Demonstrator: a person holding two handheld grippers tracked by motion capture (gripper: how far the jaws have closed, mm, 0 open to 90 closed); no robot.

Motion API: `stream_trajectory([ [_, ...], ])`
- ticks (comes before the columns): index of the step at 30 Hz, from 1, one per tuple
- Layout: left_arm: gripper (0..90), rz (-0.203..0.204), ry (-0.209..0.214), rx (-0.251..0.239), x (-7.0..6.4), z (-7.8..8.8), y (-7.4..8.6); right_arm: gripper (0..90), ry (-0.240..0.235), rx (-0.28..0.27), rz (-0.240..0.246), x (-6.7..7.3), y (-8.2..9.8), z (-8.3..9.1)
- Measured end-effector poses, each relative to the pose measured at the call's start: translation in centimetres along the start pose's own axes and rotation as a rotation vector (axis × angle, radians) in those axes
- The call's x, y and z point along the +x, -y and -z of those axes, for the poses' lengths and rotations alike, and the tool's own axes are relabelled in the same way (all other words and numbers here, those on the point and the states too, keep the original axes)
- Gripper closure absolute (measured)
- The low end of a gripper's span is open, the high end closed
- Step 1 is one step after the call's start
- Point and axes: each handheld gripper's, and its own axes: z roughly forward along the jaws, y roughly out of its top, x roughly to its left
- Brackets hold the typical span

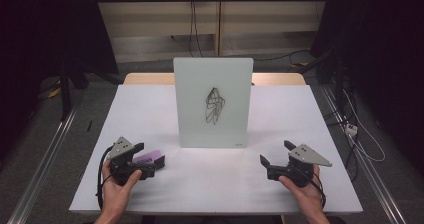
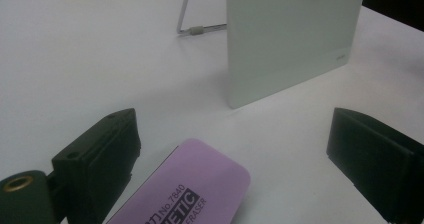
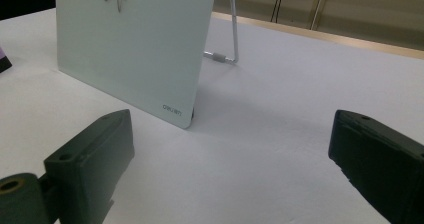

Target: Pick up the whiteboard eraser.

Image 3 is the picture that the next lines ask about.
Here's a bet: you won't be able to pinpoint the white table cover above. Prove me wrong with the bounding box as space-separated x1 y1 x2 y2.
0 7 424 224

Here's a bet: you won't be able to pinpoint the pale green glass writing board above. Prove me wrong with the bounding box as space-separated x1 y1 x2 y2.
54 0 240 130

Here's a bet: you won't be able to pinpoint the purple board eraser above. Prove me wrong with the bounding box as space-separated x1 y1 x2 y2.
0 46 13 74

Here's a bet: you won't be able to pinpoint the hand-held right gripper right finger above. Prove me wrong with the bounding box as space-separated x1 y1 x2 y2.
328 109 424 224

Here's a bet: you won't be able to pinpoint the vertical wall strip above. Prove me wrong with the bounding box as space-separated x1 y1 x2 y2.
308 0 332 31

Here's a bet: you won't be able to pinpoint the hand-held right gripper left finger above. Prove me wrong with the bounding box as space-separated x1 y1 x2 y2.
43 109 136 224

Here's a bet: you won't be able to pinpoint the wooden table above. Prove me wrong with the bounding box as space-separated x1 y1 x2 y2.
211 11 424 60

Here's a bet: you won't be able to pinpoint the black hanging wall cables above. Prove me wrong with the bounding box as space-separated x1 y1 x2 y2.
270 0 286 24

